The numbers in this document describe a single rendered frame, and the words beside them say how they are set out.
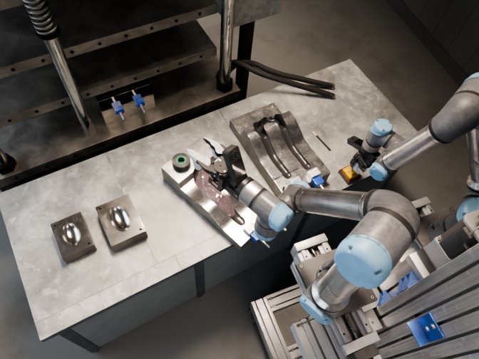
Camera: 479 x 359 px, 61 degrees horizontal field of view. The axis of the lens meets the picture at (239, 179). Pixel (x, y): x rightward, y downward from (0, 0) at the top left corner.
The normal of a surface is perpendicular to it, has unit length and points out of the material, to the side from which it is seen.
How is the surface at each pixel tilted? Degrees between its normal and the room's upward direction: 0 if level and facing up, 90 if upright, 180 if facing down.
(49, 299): 0
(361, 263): 83
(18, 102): 0
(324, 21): 0
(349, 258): 82
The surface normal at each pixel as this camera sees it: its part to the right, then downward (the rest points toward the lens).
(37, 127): 0.07, -0.51
